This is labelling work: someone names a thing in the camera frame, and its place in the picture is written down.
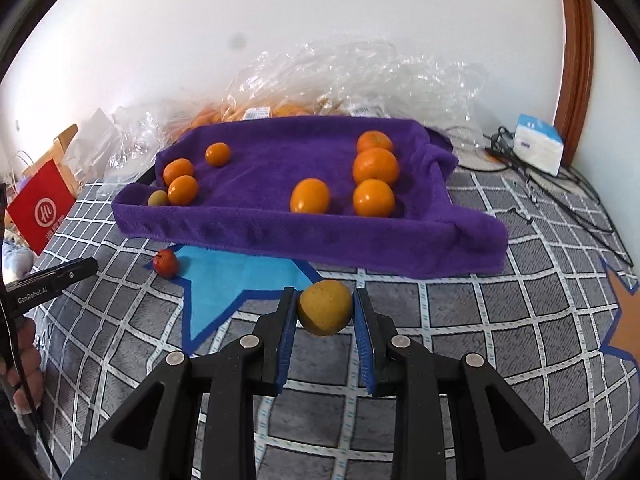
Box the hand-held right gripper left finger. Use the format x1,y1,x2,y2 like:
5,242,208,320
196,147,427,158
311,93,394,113
62,286,300,480

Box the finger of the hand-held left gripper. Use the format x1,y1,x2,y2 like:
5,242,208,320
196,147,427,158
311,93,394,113
0,257,99,318

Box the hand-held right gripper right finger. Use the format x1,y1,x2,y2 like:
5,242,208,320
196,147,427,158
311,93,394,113
352,287,583,480

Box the yellow-green fruit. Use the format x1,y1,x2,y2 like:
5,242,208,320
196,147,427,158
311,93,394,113
298,280,353,337

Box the purple towel covered tray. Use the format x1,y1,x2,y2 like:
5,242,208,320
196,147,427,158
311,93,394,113
111,115,510,278

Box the oval orange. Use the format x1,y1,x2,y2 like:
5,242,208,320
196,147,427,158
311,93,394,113
290,178,332,214

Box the round orange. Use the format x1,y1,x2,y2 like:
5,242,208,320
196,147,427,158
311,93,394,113
352,178,396,218

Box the large orange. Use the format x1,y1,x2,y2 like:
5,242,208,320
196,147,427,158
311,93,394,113
352,147,401,186

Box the person's left hand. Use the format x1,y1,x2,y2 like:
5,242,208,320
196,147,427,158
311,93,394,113
0,317,43,413

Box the light grey cloth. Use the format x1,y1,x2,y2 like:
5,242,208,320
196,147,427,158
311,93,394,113
0,240,36,281

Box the red paper bag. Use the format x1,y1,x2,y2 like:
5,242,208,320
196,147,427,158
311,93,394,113
7,159,77,256

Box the small red fruit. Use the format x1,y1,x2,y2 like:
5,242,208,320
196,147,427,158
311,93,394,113
153,248,179,278

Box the grey checked blanket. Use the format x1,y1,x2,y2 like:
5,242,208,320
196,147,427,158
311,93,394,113
30,160,640,480

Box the crumpled clear plastic bag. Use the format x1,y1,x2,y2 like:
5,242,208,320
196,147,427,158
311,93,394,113
65,105,201,183

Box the small mandarin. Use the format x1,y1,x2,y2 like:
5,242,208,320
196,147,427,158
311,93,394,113
205,142,232,168

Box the bagged oranges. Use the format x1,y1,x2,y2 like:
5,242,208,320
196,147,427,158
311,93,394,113
192,102,361,131

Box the black power adapter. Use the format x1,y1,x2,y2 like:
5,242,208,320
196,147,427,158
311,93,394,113
487,127,518,161

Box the white blue tissue pack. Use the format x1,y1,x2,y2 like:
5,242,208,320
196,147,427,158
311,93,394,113
515,114,565,177

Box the large clear plastic bag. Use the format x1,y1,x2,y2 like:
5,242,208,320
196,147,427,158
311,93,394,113
225,40,488,133

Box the black cable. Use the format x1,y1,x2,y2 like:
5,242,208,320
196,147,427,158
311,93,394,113
450,127,633,266

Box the wooden door frame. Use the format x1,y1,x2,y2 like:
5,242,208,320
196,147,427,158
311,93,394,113
552,0,596,166

